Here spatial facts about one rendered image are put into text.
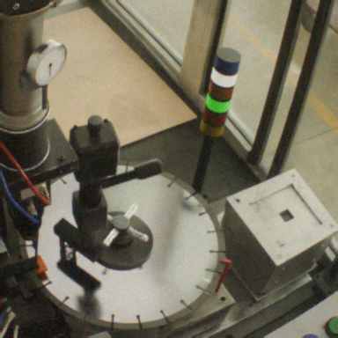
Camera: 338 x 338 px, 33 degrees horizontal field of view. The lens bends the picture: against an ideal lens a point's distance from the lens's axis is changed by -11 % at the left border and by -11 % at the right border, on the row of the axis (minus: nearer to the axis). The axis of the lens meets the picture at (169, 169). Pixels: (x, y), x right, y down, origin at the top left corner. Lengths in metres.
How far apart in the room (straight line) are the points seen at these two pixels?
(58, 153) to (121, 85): 0.86
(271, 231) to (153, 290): 0.29
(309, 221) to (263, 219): 0.10
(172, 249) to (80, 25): 0.96
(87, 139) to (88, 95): 0.81
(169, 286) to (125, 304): 0.08
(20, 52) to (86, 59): 1.06
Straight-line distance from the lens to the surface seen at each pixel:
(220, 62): 1.06
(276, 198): 1.21
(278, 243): 1.14
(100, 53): 1.69
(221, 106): 1.12
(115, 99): 1.54
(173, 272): 1.00
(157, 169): 0.77
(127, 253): 1.00
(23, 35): 0.60
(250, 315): 1.20
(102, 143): 0.74
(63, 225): 0.95
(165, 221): 1.06
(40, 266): 0.96
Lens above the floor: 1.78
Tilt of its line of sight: 48 degrees down
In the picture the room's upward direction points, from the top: 11 degrees clockwise
